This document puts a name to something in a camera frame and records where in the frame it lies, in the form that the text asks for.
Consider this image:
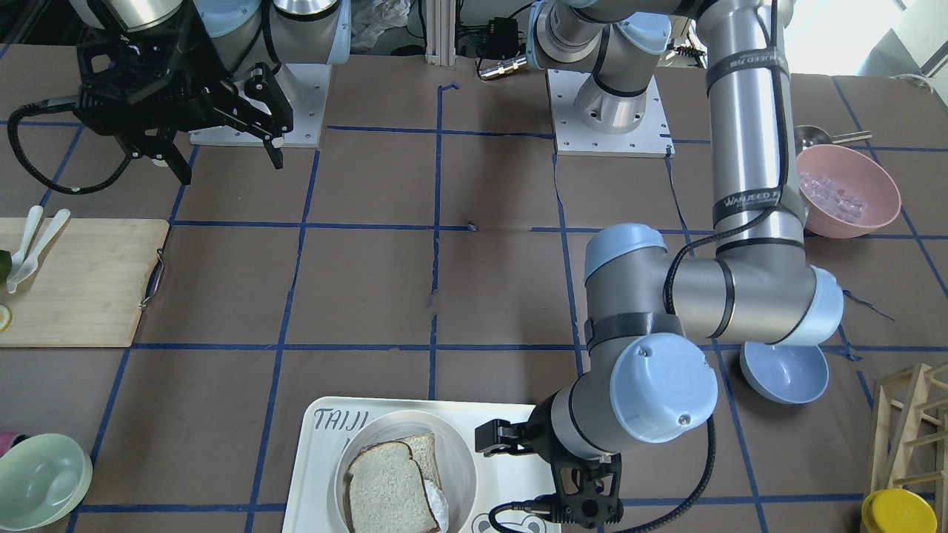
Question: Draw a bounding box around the white plastic fork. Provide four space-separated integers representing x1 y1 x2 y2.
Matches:
6 205 44 294

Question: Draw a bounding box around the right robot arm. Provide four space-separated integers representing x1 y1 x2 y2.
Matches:
72 1 351 184

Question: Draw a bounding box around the lime half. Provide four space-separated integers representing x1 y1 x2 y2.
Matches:
0 304 13 332

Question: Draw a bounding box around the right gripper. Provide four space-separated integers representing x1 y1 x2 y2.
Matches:
76 15 294 186

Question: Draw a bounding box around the white round plate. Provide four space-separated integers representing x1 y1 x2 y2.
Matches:
330 409 478 532

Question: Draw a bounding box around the pink cloth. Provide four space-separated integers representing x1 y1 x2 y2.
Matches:
0 431 28 457

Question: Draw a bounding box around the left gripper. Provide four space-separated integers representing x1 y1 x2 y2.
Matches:
475 395 573 463

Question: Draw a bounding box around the yellow mug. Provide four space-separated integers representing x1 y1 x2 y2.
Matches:
861 488 938 532

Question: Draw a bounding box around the green bowl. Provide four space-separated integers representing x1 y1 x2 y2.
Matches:
1 433 93 531

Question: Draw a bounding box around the wooden cutting board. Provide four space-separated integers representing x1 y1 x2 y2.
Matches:
1 218 169 348

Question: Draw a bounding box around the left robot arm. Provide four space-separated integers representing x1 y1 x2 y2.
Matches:
475 1 844 461

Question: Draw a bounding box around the pink bowl with ice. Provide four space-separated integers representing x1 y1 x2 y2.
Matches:
796 144 903 238

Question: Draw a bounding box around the wooden mug rack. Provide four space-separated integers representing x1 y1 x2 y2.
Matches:
868 363 947 520

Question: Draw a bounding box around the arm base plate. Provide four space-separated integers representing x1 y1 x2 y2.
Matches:
190 63 332 149
547 70 676 158

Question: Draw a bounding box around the white bear tray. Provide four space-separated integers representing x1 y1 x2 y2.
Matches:
282 397 555 532

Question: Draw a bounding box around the white plastic spoon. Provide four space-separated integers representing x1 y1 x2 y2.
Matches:
13 209 71 293

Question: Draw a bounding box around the bread slice on plate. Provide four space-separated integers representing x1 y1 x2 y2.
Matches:
398 432 441 489

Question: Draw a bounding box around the metal scoop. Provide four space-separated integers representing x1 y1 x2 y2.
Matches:
793 125 873 154

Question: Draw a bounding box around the green avocado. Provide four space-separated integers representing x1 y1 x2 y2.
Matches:
0 249 15 284

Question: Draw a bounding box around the blue bowl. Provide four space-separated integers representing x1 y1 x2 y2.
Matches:
739 342 830 405

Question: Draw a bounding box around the bread slice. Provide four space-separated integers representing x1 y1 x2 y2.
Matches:
398 432 441 489
346 440 441 532

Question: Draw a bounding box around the fried egg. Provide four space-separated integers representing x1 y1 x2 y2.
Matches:
424 479 450 532

